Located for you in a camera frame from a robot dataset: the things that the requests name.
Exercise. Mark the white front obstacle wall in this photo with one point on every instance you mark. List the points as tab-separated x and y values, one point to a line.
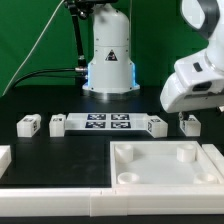
106	202

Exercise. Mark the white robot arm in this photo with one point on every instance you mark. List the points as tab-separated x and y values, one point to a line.
111	73

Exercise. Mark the white marker base plate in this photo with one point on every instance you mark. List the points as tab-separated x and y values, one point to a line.
106	121

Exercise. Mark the white left obstacle wall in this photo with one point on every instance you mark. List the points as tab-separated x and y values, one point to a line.
5	158

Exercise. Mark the white obstacle wall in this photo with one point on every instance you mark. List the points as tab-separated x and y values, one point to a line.
106	202
5	158
215	156

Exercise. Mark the white square tabletop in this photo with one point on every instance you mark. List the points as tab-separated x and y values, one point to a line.
172	163

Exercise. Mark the white right obstacle wall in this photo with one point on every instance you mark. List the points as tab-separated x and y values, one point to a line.
215	156

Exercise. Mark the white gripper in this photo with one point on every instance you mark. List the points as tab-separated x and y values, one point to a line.
196	84

